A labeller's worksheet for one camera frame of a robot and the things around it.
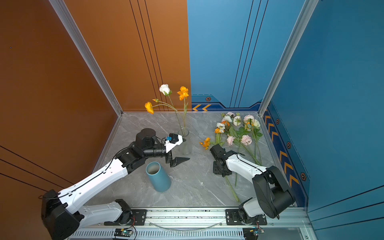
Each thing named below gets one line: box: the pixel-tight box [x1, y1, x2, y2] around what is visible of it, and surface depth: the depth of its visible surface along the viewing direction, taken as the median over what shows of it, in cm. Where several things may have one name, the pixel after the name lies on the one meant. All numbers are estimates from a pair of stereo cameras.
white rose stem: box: [159, 84, 185, 136], surface depth 77 cm
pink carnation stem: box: [241, 134, 253, 146], surface depth 101 cm
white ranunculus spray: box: [214, 122, 226, 145], surface depth 102 cm
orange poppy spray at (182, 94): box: [144, 86, 189, 137], surface depth 80 cm
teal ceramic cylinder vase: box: [146, 161, 172, 193], surface depth 73 cm
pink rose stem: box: [226, 136, 235, 146], surface depth 101 cm
